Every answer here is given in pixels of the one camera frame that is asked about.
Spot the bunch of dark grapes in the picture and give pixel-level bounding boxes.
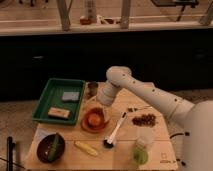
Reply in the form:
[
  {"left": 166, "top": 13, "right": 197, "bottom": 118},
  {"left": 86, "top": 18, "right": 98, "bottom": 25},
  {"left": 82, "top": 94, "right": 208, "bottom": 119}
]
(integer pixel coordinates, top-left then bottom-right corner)
[{"left": 132, "top": 114, "right": 156, "bottom": 127}]

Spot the green cucumber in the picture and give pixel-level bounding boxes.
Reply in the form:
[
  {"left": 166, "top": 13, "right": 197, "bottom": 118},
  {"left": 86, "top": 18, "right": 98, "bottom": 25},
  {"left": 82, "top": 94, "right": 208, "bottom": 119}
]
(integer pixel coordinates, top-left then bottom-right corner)
[{"left": 47, "top": 133, "right": 60, "bottom": 162}]

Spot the brown wooden block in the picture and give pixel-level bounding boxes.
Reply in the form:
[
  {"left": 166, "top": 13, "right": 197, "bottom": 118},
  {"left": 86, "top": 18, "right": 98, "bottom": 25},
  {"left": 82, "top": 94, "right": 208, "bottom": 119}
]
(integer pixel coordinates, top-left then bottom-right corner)
[{"left": 48, "top": 107, "right": 70, "bottom": 119}]

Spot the dark brown bowl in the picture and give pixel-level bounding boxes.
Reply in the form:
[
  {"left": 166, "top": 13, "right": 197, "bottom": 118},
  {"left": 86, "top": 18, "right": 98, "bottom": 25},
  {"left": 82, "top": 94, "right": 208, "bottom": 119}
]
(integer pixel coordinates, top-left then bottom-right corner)
[{"left": 37, "top": 133, "right": 65, "bottom": 163}]

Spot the orange apple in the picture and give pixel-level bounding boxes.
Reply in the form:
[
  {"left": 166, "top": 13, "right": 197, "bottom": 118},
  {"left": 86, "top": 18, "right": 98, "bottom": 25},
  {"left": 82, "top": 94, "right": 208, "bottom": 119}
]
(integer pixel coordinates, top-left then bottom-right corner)
[{"left": 88, "top": 113, "right": 101, "bottom": 126}]

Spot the small fork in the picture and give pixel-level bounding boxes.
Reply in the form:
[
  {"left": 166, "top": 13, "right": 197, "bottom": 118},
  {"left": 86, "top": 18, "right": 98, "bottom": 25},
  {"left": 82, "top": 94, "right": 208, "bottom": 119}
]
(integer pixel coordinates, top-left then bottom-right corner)
[{"left": 127, "top": 106, "right": 151, "bottom": 112}]

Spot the green plastic tray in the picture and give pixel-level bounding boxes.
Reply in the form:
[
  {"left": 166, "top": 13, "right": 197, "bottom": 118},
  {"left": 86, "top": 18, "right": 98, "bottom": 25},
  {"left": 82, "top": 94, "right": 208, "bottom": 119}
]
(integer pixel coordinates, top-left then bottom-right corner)
[{"left": 32, "top": 78, "right": 86, "bottom": 125}]

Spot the metal cup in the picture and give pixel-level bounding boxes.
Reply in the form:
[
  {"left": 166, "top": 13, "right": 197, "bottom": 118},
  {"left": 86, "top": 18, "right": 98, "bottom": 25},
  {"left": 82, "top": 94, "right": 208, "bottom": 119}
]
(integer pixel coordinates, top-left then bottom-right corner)
[{"left": 88, "top": 82, "right": 98, "bottom": 97}]

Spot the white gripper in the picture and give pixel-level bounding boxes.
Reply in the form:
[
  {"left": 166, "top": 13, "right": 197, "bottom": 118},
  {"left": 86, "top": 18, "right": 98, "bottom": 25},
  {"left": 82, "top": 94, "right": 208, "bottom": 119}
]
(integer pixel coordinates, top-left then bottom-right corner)
[{"left": 96, "top": 81, "right": 121, "bottom": 122}]

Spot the red bowl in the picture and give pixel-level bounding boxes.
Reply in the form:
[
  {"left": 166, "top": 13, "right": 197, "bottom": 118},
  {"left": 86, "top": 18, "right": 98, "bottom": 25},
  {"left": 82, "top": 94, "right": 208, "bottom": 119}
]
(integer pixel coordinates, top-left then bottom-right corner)
[{"left": 81, "top": 107, "right": 108, "bottom": 133}]

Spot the white handled brush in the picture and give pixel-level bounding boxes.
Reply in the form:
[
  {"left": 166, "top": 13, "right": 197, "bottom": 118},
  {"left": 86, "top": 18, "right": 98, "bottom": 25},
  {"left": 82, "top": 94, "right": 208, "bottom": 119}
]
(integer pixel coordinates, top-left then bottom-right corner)
[{"left": 103, "top": 113, "right": 127, "bottom": 148}]

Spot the clear cup with green content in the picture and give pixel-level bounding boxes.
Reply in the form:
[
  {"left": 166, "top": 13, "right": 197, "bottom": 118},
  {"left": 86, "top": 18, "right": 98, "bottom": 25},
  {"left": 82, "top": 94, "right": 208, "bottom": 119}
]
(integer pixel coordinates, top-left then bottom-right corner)
[{"left": 132, "top": 127, "right": 154, "bottom": 165}]

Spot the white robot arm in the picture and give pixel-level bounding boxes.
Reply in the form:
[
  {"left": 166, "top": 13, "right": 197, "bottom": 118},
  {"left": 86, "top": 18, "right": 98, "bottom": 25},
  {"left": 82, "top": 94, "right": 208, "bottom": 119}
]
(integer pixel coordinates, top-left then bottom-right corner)
[{"left": 97, "top": 66, "right": 213, "bottom": 171}]

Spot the grey sponge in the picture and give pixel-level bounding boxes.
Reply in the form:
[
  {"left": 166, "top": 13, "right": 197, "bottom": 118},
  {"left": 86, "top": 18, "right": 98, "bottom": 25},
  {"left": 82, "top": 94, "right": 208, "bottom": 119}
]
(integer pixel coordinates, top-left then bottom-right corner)
[{"left": 62, "top": 92, "right": 80, "bottom": 102}]

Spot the black stand at left edge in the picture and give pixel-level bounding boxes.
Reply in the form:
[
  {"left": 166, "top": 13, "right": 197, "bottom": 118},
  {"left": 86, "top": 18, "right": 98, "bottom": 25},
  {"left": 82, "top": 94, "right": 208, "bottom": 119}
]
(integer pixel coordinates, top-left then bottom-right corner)
[{"left": 6, "top": 136, "right": 15, "bottom": 171}]

